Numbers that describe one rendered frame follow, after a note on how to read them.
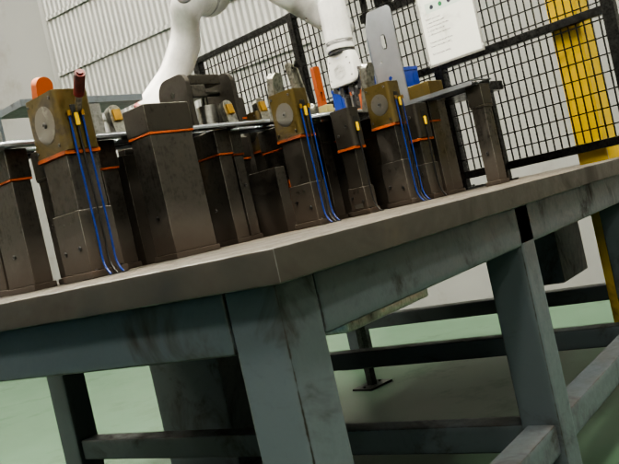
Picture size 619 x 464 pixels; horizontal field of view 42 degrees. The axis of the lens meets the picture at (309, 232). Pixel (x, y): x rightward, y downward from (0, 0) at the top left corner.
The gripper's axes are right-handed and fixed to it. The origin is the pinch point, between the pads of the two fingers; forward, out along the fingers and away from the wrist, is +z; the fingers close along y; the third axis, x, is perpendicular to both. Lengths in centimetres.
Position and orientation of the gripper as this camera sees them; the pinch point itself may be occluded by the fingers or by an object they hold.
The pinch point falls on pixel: (352, 102)
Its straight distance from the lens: 245.9
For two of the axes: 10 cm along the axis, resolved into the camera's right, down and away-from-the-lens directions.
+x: 6.7, -1.6, 7.2
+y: 7.1, -1.5, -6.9
